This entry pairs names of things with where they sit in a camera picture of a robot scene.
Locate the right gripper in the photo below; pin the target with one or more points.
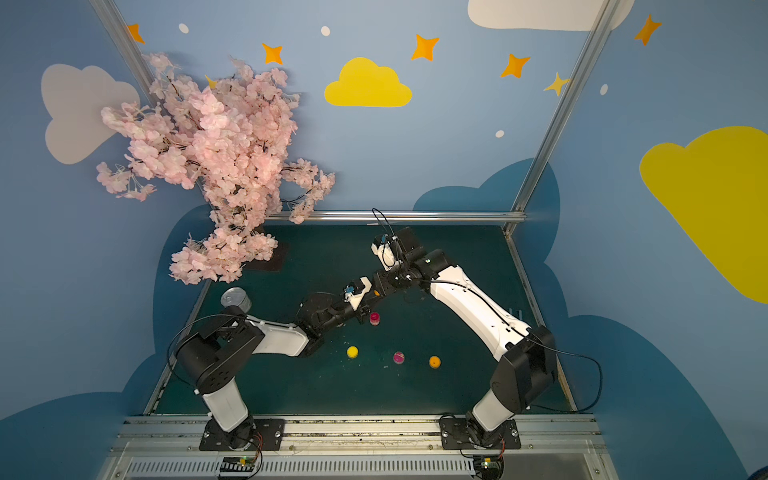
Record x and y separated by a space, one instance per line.
397 260

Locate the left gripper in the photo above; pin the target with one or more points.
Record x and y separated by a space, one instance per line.
365 300

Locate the orange jar lid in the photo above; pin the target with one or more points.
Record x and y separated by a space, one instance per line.
434 362

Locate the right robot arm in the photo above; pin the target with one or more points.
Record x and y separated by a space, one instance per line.
525 355

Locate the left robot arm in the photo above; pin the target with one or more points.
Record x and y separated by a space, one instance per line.
213 355

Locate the silver metal can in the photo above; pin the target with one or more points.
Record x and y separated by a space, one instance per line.
235 300

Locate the left electronics board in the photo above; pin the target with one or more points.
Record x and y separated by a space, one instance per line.
237 468

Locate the electronics board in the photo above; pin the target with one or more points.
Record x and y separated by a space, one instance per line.
487 468
237 468

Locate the pink cherry blossom tree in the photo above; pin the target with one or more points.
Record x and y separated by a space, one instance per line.
229 140

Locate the right electronics board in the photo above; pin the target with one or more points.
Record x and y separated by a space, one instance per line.
487 468

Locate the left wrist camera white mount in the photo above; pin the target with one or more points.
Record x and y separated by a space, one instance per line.
355 292

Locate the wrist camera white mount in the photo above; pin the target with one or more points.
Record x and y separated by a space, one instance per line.
355 292
382 248

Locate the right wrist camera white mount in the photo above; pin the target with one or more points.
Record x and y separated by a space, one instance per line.
382 248

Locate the horizontal aluminium frame bar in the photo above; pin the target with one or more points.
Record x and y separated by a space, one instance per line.
420 217

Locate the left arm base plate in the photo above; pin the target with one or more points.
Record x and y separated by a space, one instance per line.
253 434

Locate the right aluminium frame post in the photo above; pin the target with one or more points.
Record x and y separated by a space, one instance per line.
582 70

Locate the aluminium frame post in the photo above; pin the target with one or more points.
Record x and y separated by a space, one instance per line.
582 70
112 20

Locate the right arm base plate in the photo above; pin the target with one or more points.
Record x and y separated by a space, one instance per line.
459 433

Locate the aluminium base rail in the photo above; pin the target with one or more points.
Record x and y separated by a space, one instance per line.
361 447

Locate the left aluminium frame post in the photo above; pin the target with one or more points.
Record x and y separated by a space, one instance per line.
112 20

